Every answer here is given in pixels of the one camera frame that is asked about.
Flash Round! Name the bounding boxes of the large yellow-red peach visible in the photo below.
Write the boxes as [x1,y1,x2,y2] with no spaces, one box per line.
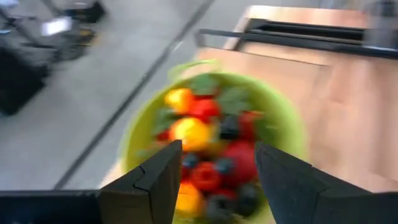
[164,87,196,114]

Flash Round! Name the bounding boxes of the red raspberry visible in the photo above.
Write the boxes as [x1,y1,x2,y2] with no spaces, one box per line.
[190,161,222,192]

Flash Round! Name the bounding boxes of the green plastic colander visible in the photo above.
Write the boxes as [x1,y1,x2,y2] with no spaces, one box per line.
[119,58,309,224]

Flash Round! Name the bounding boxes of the black rolling cart table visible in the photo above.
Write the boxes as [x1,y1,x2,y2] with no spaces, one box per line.
[0,0,106,63]

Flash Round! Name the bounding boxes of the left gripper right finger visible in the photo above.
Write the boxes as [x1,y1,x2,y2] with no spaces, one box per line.
[254,141,371,224]

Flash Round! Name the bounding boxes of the dark blueberry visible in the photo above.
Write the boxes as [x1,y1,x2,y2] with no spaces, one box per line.
[216,157,236,175]
[182,152,200,170]

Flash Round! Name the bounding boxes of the black computer tower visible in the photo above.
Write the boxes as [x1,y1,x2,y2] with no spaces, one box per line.
[0,46,52,116]

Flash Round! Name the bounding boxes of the small peach with stem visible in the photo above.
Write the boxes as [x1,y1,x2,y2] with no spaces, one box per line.
[175,182,205,218]

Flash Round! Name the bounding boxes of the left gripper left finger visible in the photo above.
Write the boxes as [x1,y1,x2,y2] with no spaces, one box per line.
[98,139,183,224]

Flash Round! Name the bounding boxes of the wooden shelf riser black legs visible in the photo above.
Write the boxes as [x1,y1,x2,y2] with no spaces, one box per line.
[99,28,398,224]

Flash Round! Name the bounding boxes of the red strawberry green leaves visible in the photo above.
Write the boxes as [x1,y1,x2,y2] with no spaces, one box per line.
[154,108,175,142]
[238,110,265,142]
[188,74,223,124]
[222,140,259,184]

